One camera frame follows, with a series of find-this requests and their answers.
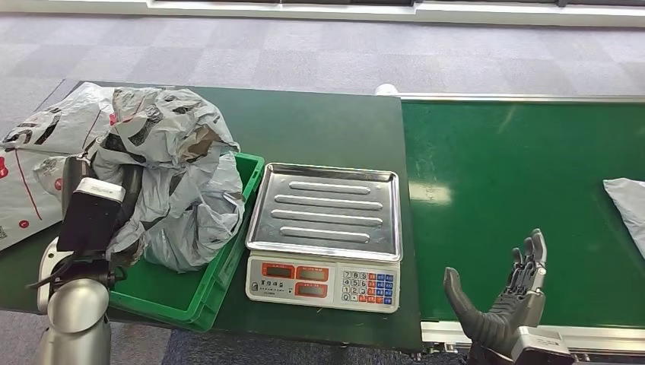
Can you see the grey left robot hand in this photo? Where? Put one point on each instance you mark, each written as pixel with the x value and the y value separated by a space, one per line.
pixel 123 171

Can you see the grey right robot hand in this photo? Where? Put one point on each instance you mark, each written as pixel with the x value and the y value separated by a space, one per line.
pixel 496 317

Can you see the grey red-print mailer package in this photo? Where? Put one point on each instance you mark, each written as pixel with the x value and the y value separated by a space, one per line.
pixel 166 131

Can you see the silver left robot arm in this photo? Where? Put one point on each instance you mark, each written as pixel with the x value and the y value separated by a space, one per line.
pixel 78 317

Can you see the white black-print mailer package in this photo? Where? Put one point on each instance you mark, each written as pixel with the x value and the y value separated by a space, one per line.
pixel 55 126

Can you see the plain grey mailer package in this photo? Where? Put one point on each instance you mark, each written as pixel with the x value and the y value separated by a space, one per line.
pixel 206 226

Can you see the large white red-line mailer package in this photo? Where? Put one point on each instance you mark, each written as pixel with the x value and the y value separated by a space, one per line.
pixel 20 196

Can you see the green conveyor belt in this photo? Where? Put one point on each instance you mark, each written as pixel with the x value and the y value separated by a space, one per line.
pixel 504 166

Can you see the pale grey flat mailer package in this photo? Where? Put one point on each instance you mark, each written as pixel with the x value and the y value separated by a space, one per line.
pixel 630 206

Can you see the green plastic crate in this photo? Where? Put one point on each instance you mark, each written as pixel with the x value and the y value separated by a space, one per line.
pixel 166 297

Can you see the white window sill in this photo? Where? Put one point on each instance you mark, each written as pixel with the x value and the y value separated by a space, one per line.
pixel 75 6

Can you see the white electronic weighing scale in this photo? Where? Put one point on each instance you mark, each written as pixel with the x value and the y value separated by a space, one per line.
pixel 322 284

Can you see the steel scale weighing pan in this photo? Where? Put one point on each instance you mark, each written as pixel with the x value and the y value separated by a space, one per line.
pixel 325 211

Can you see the white roller end cap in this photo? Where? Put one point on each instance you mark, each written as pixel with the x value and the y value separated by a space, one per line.
pixel 385 90

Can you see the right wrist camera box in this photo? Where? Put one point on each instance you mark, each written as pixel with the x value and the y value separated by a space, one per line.
pixel 541 347

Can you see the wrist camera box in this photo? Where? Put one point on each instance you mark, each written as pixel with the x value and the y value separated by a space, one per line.
pixel 541 347
pixel 90 216

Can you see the silver conveyor frame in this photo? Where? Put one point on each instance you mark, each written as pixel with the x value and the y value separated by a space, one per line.
pixel 443 335

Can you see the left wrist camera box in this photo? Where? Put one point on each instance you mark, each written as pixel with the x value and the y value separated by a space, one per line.
pixel 90 216

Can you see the dark window frame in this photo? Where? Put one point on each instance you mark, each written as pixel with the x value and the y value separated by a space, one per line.
pixel 282 1

